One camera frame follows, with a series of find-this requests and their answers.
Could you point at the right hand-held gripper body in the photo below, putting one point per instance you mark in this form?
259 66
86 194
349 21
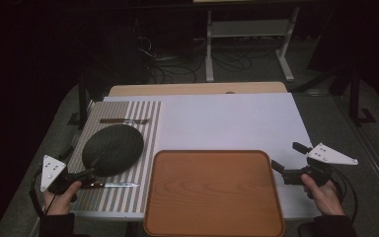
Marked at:
319 158

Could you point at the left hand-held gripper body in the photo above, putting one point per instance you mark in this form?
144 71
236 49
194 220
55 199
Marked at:
52 169

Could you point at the dark round plate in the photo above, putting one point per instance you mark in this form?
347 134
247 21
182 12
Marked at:
112 149

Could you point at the person's left hand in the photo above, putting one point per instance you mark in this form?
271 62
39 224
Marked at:
60 201

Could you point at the person's right hand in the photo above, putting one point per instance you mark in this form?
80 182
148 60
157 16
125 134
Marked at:
324 197

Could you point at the striped placemat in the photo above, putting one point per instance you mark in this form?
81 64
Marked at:
144 158

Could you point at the black stand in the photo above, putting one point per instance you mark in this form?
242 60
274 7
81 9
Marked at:
355 98
83 102

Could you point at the wooden tray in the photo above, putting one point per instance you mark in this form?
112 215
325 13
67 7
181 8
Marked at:
213 194

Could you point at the white board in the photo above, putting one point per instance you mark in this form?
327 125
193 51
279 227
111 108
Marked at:
223 121

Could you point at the light wooden table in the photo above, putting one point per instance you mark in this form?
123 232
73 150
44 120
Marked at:
194 89

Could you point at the grey metal stand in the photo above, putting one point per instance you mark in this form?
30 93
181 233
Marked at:
250 29

